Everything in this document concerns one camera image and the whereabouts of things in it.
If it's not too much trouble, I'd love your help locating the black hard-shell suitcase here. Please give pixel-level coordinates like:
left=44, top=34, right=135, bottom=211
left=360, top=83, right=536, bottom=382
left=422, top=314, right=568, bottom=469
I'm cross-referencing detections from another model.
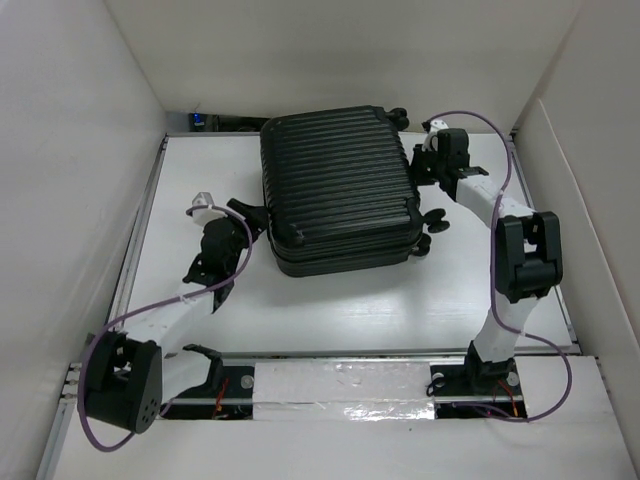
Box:
left=260, top=105, right=450, bottom=277

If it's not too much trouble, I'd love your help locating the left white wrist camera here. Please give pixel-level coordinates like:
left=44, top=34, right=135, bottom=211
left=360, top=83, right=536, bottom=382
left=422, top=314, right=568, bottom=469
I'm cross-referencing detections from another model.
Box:
left=186, top=192, right=219, bottom=226

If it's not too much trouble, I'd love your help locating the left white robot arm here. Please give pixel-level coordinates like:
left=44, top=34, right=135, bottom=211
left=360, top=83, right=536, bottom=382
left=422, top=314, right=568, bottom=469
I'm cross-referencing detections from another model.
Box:
left=78, top=195, right=268, bottom=435

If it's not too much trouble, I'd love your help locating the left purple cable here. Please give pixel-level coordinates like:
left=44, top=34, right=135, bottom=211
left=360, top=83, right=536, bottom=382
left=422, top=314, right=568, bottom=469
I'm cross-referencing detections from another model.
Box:
left=74, top=202, right=254, bottom=454

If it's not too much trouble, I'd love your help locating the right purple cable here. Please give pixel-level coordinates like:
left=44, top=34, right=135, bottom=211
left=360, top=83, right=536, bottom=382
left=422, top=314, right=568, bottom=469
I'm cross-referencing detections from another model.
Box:
left=422, top=110, right=575, bottom=424

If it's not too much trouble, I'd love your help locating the purple cable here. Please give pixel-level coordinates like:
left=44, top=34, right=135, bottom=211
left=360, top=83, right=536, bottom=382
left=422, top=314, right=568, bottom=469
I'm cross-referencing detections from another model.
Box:
left=422, top=110, right=575, bottom=424
left=74, top=202, right=254, bottom=454

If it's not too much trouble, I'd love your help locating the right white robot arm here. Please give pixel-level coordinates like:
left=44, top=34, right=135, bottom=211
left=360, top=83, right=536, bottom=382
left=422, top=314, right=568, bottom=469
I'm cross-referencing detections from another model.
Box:
left=411, top=120, right=563, bottom=393

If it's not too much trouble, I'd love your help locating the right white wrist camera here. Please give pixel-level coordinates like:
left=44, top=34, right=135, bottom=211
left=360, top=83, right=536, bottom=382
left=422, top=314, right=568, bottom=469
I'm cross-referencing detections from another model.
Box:
left=422, top=119, right=449, bottom=151

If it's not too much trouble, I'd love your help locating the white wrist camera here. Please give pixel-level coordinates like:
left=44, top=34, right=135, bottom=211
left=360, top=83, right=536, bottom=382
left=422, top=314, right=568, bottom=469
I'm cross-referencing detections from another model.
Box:
left=422, top=119, right=449, bottom=151
left=186, top=192, right=219, bottom=226

